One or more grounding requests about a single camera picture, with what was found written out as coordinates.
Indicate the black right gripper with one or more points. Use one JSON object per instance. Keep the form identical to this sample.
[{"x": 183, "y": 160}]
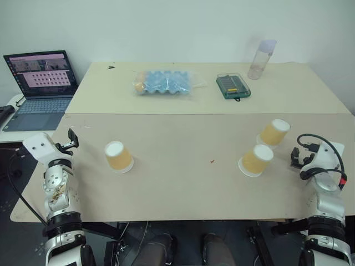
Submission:
[{"x": 308, "y": 160}]

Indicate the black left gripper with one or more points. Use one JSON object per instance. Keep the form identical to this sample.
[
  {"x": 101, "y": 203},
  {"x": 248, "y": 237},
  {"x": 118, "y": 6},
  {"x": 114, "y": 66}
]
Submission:
[{"x": 61, "y": 147}]

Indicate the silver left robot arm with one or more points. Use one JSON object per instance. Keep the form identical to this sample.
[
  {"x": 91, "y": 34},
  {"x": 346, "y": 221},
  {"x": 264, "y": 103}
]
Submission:
[{"x": 59, "y": 199}]

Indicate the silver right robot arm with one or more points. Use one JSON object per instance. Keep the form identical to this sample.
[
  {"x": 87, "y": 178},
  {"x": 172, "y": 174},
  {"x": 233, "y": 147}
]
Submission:
[{"x": 328, "y": 210}]

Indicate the yellow paper cup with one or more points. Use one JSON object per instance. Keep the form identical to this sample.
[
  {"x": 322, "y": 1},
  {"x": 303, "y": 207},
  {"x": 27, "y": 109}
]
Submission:
[
  {"x": 255, "y": 162},
  {"x": 274, "y": 133},
  {"x": 119, "y": 158}
]

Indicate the grey open laptop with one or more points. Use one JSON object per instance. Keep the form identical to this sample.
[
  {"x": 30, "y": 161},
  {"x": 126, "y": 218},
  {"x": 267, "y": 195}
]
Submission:
[{"x": 41, "y": 91}]

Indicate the white side table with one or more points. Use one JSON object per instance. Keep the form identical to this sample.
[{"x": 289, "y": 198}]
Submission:
[{"x": 11, "y": 133}]

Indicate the black device on side table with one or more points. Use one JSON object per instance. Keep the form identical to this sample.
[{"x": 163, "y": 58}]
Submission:
[{"x": 6, "y": 112}]

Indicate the green screwdriver bit case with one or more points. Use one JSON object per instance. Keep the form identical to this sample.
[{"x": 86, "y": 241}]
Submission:
[{"x": 233, "y": 86}]

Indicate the clear bottle with lilac cap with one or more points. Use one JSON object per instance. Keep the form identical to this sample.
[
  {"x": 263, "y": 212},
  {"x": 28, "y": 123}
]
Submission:
[{"x": 259, "y": 61}]

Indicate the blue egg tray in bag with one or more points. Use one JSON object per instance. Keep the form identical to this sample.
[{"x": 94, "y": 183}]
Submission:
[{"x": 163, "y": 83}]

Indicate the dark rounded shape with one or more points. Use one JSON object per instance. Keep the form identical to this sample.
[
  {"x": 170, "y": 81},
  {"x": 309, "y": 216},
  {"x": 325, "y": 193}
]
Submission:
[
  {"x": 161, "y": 249},
  {"x": 217, "y": 249}
]

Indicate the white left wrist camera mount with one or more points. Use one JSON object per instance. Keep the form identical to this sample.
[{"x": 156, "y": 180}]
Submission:
[{"x": 41, "y": 148}]

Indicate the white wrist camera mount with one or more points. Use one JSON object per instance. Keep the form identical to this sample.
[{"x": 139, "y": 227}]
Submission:
[
  {"x": 328, "y": 158},
  {"x": 41, "y": 148}
]

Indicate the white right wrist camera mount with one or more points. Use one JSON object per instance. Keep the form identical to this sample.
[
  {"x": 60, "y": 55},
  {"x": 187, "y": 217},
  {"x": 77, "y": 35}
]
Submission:
[{"x": 328, "y": 158}]

